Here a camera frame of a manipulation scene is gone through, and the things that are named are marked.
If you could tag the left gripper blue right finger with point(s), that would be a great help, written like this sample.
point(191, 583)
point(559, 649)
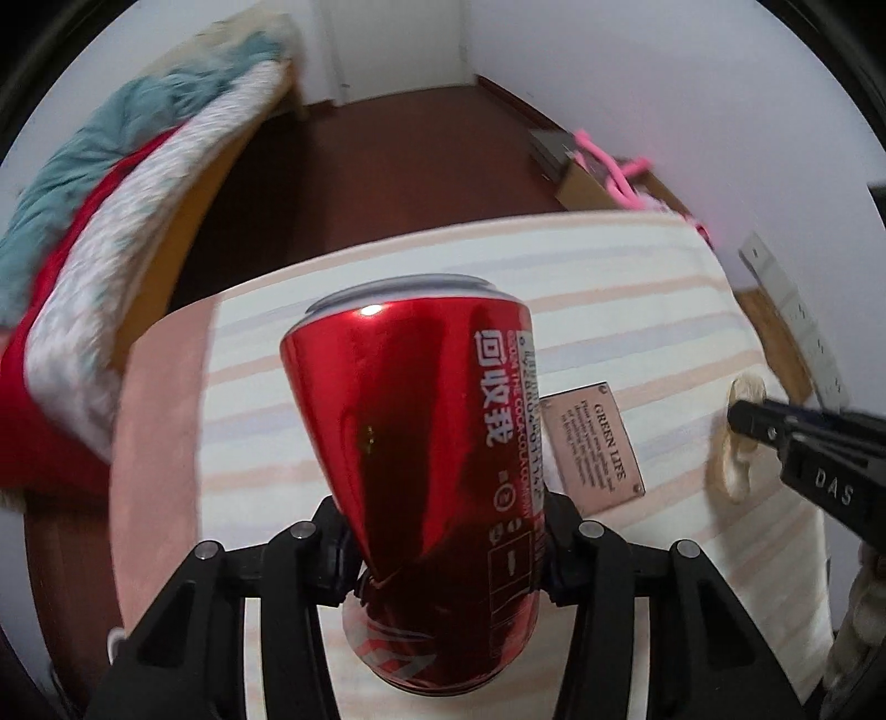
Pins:
point(707, 659)

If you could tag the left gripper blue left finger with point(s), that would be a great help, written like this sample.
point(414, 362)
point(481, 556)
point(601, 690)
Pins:
point(186, 657)

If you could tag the cream peel scrap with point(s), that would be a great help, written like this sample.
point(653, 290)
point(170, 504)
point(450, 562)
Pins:
point(733, 453)

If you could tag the red cola can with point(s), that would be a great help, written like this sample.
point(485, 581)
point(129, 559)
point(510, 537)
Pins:
point(420, 398)

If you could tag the brown label tag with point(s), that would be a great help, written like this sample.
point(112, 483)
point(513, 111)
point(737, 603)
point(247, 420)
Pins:
point(593, 456)

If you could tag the checkered bed mattress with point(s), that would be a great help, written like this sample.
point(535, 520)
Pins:
point(76, 333)

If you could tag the pink toy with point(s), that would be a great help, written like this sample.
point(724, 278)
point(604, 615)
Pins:
point(625, 181)

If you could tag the teal blanket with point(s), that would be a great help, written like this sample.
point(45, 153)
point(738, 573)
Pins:
point(140, 110)

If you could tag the white door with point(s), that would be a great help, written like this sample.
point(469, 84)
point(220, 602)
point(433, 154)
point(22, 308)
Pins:
point(377, 48)

